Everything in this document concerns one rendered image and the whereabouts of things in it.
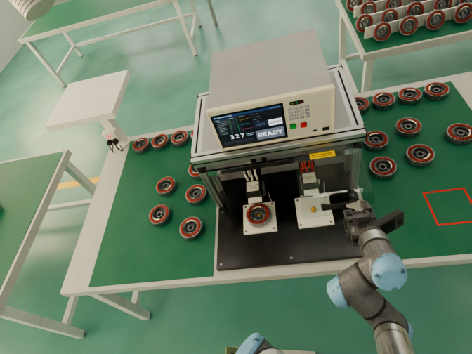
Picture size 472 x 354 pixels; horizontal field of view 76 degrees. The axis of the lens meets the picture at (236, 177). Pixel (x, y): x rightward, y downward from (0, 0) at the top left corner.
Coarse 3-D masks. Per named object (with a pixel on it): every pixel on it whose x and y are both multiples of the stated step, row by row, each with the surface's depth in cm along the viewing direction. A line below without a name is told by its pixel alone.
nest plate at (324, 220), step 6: (300, 204) 136; (300, 210) 134; (300, 216) 132; (318, 216) 130; (324, 216) 129; (330, 216) 129; (300, 222) 130; (306, 222) 130; (312, 222) 129; (318, 222) 128; (324, 222) 128; (330, 222) 127; (300, 228) 130
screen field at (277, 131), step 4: (272, 128) 111; (276, 128) 111; (280, 128) 111; (256, 132) 112; (260, 132) 112; (264, 132) 112; (268, 132) 112; (272, 132) 112; (276, 132) 112; (280, 132) 112; (260, 136) 114; (264, 136) 114; (268, 136) 114; (272, 136) 114; (276, 136) 114
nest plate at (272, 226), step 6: (270, 204) 139; (246, 210) 141; (270, 210) 138; (246, 222) 137; (270, 222) 134; (276, 222) 133; (246, 228) 135; (252, 228) 134; (258, 228) 134; (264, 228) 133; (270, 228) 132; (276, 228) 131; (246, 234) 134
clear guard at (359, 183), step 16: (352, 144) 113; (304, 160) 114; (320, 160) 112; (336, 160) 111; (352, 160) 109; (304, 176) 110; (320, 176) 108; (336, 176) 106; (352, 176) 105; (368, 176) 103; (304, 192) 106; (320, 192) 104; (336, 192) 103; (352, 192) 102; (368, 192) 101; (304, 208) 106; (320, 208) 105; (352, 208) 103
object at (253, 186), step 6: (246, 174) 139; (252, 174) 138; (258, 174) 137; (246, 180) 137; (258, 180) 132; (246, 186) 132; (252, 186) 131; (258, 186) 130; (246, 192) 130; (252, 192) 129; (258, 192) 129; (252, 198) 132; (258, 198) 131
